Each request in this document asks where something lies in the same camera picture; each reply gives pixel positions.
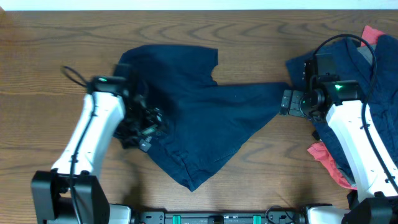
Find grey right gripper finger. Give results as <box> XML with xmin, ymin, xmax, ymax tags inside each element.
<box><xmin>289</xmin><ymin>90</ymin><xmax>305</xmax><ymax>118</ymax></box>
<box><xmin>279</xmin><ymin>90</ymin><xmax>292</xmax><ymax>116</ymax></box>

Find navy blue shorts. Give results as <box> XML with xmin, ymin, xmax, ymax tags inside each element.
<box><xmin>120</xmin><ymin>45</ymin><xmax>288</xmax><ymax>191</ymax></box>

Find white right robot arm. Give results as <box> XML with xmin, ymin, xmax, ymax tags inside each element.
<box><xmin>280</xmin><ymin>76</ymin><xmax>397</xmax><ymax>223</ymax></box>

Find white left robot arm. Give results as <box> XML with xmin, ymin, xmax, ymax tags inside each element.
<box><xmin>31</xmin><ymin>77</ymin><xmax>164</xmax><ymax>223</ymax></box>

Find red garment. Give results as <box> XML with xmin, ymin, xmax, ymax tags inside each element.
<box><xmin>307</xmin><ymin>25</ymin><xmax>384</xmax><ymax>190</ymax></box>

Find navy blue garment pile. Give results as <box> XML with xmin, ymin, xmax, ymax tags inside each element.
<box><xmin>285</xmin><ymin>34</ymin><xmax>398</xmax><ymax>184</ymax></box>

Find grey garment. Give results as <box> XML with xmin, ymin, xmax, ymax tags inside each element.
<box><xmin>357</xmin><ymin>46</ymin><xmax>373</xmax><ymax>65</ymax></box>

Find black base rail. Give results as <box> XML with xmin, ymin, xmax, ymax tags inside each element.
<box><xmin>105</xmin><ymin>203</ymin><xmax>312</xmax><ymax>224</ymax></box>

